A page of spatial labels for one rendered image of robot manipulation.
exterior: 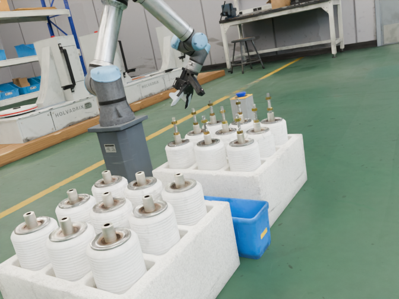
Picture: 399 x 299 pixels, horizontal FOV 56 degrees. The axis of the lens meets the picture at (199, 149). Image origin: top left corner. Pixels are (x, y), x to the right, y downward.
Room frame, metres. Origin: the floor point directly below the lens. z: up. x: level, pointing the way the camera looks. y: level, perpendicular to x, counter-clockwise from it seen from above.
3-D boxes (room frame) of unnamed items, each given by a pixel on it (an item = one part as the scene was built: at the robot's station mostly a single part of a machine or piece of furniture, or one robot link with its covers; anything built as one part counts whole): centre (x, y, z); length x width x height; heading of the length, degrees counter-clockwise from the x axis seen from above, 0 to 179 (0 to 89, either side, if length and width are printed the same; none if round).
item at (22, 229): (0.75, 0.39, 0.25); 0.08 x 0.08 x 0.01
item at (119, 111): (1.57, 0.32, 0.35); 0.15 x 0.15 x 0.10
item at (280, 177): (1.24, -0.10, 0.09); 0.39 x 0.39 x 0.18; 54
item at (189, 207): (0.82, 0.06, 0.16); 0.10 x 0.10 x 0.18
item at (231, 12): (5.72, -0.79, 0.87); 0.41 x 0.17 x 0.25; 148
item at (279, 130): (1.26, -0.26, 0.16); 0.10 x 0.10 x 0.18
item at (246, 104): (1.52, -0.21, 0.16); 0.07 x 0.07 x 0.31; 54
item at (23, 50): (6.44, 2.32, 0.90); 0.50 x 0.38 x 0.21; 56
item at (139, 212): (0.72, 0.12, 0.25); 0.08 x 0.08 x 0.01
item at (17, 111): (3.01, 1.36, 0.29); 0.30 x 0.30 x 0.06
